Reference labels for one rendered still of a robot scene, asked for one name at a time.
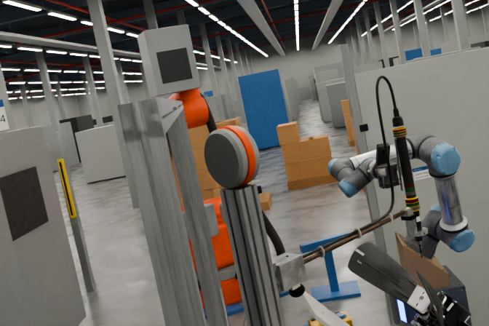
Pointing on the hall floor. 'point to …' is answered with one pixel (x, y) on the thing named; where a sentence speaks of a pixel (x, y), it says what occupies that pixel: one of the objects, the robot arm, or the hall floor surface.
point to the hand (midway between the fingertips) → (397, 170)
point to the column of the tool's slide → (252, 255)
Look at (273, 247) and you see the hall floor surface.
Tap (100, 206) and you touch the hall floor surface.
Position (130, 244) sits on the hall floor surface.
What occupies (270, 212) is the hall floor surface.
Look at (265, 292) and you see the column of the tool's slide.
